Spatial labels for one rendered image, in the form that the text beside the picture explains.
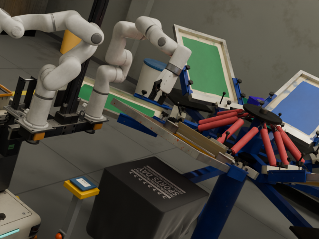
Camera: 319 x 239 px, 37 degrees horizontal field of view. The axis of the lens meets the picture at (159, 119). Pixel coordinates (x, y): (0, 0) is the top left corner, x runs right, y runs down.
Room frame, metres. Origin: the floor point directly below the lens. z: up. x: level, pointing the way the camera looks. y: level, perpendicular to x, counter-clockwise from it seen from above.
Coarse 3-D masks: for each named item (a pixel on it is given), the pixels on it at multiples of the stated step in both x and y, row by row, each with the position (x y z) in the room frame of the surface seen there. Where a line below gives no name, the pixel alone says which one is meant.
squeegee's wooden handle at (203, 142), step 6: (180, 126) 2.79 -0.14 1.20; (186, 126) 2.78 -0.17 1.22; (180, 132) 2.77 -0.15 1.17; (186, 132) 2.76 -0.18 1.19; (192, 132) 2.74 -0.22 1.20; (192, 138) 2.72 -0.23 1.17; (198, 138) 2.71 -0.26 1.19; (204, 138) 2.70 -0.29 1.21; (198, 144) 2.69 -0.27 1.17; (204, 144) 2.68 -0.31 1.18; (210, 144) 2.67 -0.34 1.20; (216, 144) 2.66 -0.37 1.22; (210, 150) 2.65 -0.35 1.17; (216, 150) 2.64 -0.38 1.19; (222, 150) 2.63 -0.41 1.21; (216, 156) 2.62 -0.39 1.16
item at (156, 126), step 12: (120, 108) 2.33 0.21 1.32; (132, 108) 2.48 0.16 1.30; (144, 120) 2.25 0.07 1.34; (156, 120) 2.73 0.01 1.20; (156, 132) 2.20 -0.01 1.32; (168, 132) 2.18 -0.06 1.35; (180, 144) 2.13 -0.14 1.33; (192, 156) 2.08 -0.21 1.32; (204, 156) 2.13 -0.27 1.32; (228, 168) 2.45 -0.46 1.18
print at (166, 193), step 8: (136, 168) 2.51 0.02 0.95; (144, 168) 2.55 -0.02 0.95; (152, 168) 2.60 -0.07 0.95; (136, 176) 2.42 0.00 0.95; (144, 176) 2.45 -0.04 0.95; (152, 176) 2.49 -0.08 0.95; (160, 176) 2.53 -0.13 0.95; (152, 184) 2.39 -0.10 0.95; (160, 184) 2.43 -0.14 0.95; (168, 184) 2.47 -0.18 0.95; (160, 192) 2.34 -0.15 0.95; (168, 192) 2.38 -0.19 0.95; (176, 192) 2.41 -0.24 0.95; (184, 192) 2.45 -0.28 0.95
